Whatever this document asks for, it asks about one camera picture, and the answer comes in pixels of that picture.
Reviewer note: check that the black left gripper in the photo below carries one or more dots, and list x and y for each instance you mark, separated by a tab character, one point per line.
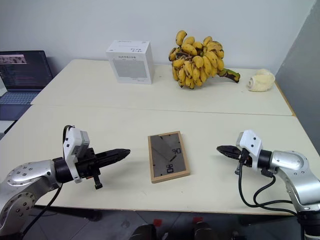
87	165

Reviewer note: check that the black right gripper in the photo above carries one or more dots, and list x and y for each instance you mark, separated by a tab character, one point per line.
246	158

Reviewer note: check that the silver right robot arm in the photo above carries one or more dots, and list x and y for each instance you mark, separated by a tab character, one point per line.
295	170

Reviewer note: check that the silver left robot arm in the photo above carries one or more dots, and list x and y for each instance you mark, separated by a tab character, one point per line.
27	175

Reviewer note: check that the open dark laptop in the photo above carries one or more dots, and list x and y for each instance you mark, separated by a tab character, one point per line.
22	72

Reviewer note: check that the dark rounded shape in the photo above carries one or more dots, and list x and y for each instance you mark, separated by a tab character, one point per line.
203	231
146	232

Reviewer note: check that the white cardboard box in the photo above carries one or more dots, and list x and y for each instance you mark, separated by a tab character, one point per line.
131	65

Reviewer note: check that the yellow banana bunch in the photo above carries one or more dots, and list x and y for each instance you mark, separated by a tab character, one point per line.
197	62

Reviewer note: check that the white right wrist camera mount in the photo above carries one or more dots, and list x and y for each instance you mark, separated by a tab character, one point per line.
251	145

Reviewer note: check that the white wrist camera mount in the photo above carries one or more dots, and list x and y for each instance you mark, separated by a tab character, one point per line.
251	145
71	142

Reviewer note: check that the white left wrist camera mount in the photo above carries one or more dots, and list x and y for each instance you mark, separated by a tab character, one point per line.
71	142

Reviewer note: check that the wooden framed gray board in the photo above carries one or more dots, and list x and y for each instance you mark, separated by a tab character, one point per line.
168	157

